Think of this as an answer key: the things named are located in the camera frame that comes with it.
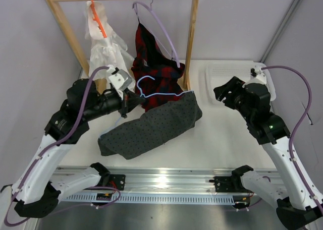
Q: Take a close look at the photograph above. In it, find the dark grey dotted skirt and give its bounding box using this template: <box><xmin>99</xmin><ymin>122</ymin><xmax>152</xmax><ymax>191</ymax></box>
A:
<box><xmin>98</xmin><ymin>92</ymin><xmax>202</xmax><ymax>160</ymax></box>

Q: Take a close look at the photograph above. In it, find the orange plastic hanger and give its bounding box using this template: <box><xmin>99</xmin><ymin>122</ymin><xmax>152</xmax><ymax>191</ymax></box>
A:
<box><xmin>90</xmin><ymin>0</ymin><xmax>107</xmax><ymax>38</ymax></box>

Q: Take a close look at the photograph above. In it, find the white perforated plastic basket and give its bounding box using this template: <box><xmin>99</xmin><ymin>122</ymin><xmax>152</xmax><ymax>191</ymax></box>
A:
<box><xmin>205</xmin><ymin>61</ymin><xmax>265</xmax><ymax>107</ymax></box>

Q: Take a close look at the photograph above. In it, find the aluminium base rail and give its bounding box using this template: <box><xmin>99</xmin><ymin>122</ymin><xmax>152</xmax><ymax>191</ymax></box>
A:
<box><xmin>34</xmin><ymin>128</ymin><xmax>310</xmax><ymax>197</ymax></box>

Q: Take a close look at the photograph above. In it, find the purple plastic hanger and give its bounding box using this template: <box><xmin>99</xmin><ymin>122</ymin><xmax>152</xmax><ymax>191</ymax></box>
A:
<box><xmin>132</xmin><ymin>0</ymin><xmax>183</xmax><ymax>69</ymax></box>

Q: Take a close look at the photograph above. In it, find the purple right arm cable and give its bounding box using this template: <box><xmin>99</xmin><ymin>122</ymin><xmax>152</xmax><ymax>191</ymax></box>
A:
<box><xmin>227</xmin><ymin>65</ymin><xmax>323</xmax><ymax>212</ymax></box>

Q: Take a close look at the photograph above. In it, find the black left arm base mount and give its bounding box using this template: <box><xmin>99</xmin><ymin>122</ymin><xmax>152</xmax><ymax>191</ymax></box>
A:
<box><xmin>108</xmin><ymin>174</ymin><xmax>126</xmax><ymax>191</ymax></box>

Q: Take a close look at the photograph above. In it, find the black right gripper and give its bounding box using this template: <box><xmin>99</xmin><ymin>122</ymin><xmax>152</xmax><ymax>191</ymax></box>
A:
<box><xmin>214</xmin><ymin>76</ymin><xmax>254</xmax><ymax>122</ymax></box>

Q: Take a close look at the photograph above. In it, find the light blue wire hanger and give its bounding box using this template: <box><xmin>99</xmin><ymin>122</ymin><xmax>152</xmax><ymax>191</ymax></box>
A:
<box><xmin>99</xmin><ymin>75</ymin><xmax>194</xmax><ymax>138</ymax></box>

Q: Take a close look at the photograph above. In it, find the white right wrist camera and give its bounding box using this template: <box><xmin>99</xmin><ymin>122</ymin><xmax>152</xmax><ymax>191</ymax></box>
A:
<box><xmin>245</xmin><ymin>66</ymin><xmax>266</xmax><ymax>85</ymax></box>

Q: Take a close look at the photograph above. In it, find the red black plaid garment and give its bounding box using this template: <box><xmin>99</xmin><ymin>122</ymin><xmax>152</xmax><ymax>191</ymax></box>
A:
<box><xmin>131</xmin><ymin>23</ymin><xmax>185</xmax><ymax>111</ymax></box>

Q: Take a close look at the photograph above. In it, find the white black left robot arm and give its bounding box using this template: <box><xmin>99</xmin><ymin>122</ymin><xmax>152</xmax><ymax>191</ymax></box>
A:
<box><xmin>1</xmin><ymin>79</ymin><xmax>144</xmax><ymax>221</ymax></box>

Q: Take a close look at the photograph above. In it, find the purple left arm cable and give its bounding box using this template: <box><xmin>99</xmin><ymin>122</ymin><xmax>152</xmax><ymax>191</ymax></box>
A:
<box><xmin>4</xmin><ymin>66</ymin><xmax>122</xmax><ymax>227</ymax></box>

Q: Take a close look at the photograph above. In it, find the white slotted cable duct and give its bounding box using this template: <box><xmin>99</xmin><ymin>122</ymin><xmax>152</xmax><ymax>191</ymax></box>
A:
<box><xmin>64</xmin><ymin>192</ymin><xmax>235</xmax><ymax>205</ymax></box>

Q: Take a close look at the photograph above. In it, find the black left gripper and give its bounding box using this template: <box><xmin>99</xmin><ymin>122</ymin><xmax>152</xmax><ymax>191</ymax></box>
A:
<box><xmin>82</xmin><ymin>87</ymin><xmax>145</xmax><ymax>122</ymax></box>

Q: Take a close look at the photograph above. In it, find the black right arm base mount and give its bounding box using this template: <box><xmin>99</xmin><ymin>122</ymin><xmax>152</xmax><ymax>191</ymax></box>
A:
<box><xmin>209</xmin><ymin>176</ymin><xmax>251</xmax><ymax>193</ymax></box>

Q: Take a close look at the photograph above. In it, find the white ruffled dress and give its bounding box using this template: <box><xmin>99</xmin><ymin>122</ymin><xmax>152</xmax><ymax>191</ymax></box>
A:
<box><xmin>85</xmin><ymin>1</ymin><xmax>134</xmax><ymax>76</ymax></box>

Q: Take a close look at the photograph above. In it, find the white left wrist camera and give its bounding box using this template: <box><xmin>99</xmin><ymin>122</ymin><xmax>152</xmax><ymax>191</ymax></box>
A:
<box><xmin>106</xmin><ymin>65</ymin><xmax>134</xmax><ymax>101</ymax></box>

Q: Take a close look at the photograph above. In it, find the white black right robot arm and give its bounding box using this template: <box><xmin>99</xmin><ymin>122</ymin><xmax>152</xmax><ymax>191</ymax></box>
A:
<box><xmin>213</xmin><ymin>77</ymin><xmax>322</xmax><ymax>229</ymax></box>

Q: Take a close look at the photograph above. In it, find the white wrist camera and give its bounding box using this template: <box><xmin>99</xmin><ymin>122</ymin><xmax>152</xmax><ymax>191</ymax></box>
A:
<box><xmin>106</xmin><ymin>65</ymin><xmax>134</xmax><ymax>101</ymax></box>
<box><xmin>245</xmin><ymin>66</ymin><xmax>266</xmax><ymax>85</ymax></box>

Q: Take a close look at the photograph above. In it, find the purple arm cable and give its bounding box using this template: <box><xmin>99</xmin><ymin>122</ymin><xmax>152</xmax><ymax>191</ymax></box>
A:
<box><xmin>227</xmin><ymin>65</ymin><xmax>323</xmax><ymax>212</ymax></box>
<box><xmin>4</xmin><ymin>66</ymin><xmax>122</xmax><ymax>227</ymax></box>

